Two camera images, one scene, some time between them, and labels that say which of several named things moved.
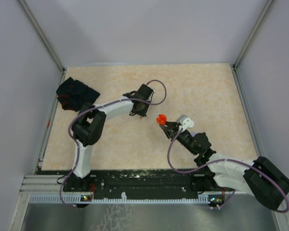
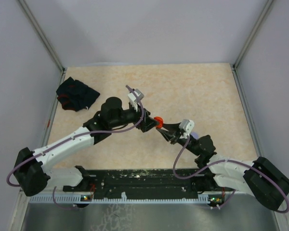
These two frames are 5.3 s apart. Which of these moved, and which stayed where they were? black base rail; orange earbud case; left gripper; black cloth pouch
Moved: left gripper; orange earbud case
Stayed: black base rail; black cloth pouch
